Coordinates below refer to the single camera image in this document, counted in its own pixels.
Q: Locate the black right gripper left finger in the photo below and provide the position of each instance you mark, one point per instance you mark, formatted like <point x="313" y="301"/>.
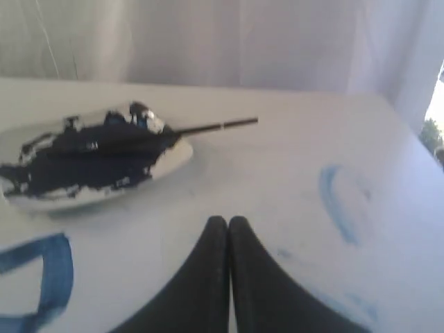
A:
<point x="196" y="298"/>

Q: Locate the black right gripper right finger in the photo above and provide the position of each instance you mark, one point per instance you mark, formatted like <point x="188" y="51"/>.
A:
<point x="266" y="298"/>

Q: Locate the black paintbrush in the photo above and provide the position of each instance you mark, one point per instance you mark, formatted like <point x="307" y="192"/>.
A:
<point x="145" y="138"/>

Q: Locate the white plate with blue paint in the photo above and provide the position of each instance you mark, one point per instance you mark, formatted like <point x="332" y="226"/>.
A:
<point x="33" y="180"/>

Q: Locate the white backdrop curtain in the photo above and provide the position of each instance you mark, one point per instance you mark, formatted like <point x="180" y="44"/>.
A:
<point x="391" y="48"/>

